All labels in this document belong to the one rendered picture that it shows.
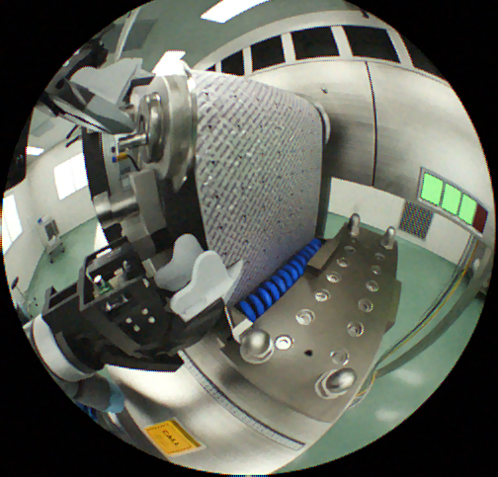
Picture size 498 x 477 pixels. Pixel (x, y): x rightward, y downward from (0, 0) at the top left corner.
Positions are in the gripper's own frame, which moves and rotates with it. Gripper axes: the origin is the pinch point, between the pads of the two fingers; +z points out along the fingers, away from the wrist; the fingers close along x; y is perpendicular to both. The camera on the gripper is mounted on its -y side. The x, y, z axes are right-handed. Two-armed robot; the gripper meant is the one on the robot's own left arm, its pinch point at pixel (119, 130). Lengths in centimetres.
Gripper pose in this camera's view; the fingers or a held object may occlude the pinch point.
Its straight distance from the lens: 16.0
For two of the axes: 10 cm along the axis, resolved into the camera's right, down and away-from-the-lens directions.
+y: 4.1, -9.1, 0.1
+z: 5.8, 2.7, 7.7
